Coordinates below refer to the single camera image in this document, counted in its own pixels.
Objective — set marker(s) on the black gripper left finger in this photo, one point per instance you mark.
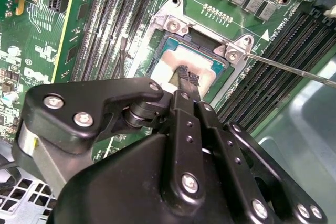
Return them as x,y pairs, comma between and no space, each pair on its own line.
78,103

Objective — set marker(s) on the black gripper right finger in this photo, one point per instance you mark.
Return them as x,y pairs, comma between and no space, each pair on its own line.
225,155

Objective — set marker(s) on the CPU with silver top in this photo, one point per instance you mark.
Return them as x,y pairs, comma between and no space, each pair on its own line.
191,58

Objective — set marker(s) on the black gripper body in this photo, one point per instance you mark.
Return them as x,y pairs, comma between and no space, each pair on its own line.
118,187

